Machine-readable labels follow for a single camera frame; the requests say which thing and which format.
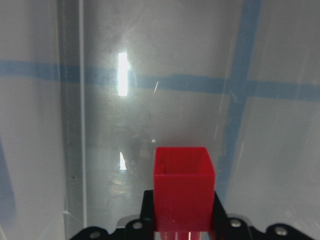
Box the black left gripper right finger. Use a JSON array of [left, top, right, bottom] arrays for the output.
[[211, 193, 311, 240]]

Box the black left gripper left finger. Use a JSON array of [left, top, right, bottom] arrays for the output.
[[71, 190, 156, 240]]

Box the red block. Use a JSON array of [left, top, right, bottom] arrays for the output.
[[153, 147, 216, 232]]

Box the clear plastic storage box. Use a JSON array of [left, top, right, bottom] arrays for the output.
[[0, 0, 320, 240]]

